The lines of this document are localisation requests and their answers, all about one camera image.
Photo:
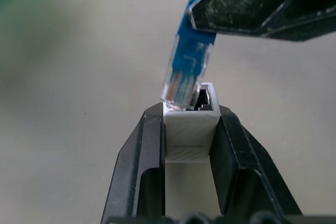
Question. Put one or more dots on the white network coupler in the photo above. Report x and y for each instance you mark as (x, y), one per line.
(187, 132)

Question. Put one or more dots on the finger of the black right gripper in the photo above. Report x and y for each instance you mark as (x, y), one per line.
(262, 3)

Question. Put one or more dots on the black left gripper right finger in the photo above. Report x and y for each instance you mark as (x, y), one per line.
(244, 155)

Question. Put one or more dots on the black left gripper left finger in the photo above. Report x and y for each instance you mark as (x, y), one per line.
(131, 155)

